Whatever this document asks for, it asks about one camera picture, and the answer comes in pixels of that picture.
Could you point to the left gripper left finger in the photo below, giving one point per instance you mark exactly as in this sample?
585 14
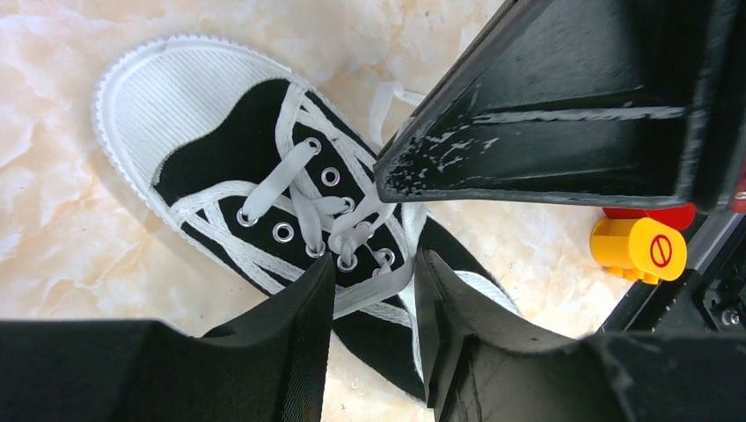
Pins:
274 357

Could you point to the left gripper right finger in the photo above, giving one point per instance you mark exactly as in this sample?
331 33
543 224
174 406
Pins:
482 362

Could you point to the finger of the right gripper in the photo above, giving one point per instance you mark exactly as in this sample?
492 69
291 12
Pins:
635 104

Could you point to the black white canvas sneaker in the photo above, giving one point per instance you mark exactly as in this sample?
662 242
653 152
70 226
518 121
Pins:
189 122

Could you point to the white shoelace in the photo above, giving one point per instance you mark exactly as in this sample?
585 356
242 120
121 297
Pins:
336 224

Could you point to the red plastic cylinder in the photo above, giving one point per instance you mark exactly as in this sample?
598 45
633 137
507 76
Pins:
678 218

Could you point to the yellow plastic cylinder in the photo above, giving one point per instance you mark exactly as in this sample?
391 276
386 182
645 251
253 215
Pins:
639 249

